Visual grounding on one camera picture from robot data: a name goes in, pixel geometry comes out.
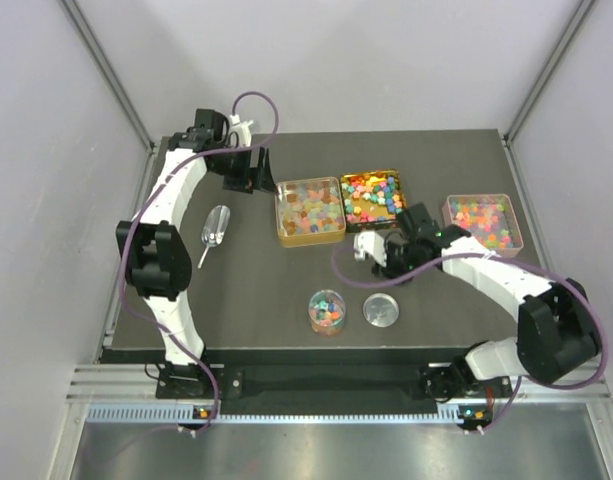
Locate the round silver jar lid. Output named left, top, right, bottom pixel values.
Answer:
left=362, top=293, right=400, bottom=328

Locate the silver metal scoop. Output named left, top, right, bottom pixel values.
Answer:
left=197, top=205, right=231, bottom=269

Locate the clear glass jar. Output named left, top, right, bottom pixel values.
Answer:
left=308, top=289, right=346, bottom=336

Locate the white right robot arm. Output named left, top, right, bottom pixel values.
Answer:
left=353, top=203, right=603, bottom=396

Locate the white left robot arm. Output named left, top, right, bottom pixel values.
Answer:
left=115, top=109, right=277, bottom=397

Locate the gold popsicle candy tin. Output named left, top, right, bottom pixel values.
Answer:
left=275, top=177, right=346, bottom=248

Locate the dark green star candy tin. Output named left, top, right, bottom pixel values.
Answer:
left=339, top=169, right=407, bottom=233

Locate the pink candy tin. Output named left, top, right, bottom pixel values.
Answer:
left=442, top=194, right=524, bottom=258

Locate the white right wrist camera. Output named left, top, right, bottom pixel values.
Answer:
left=353, top=231, right=387, bottom=267

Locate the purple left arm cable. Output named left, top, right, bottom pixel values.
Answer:
left=116, top=90, right=280, bottom=437

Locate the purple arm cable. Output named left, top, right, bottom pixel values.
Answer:
left=116, top=90, right=280, bottom=437
left=331, top=243, right=610, bottom=435

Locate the grey slotted cable duct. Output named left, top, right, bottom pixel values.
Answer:
left=86, top=404, right=489, bottom=425

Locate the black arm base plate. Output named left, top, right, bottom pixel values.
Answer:
left=148, top=361, right=511, bottom=402

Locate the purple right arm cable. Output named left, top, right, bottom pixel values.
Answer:
left=331, top=243, right=610, bottom=435

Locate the aluminium frame rail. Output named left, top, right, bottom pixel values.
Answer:
left=66, top=364, right=612, bottom=403

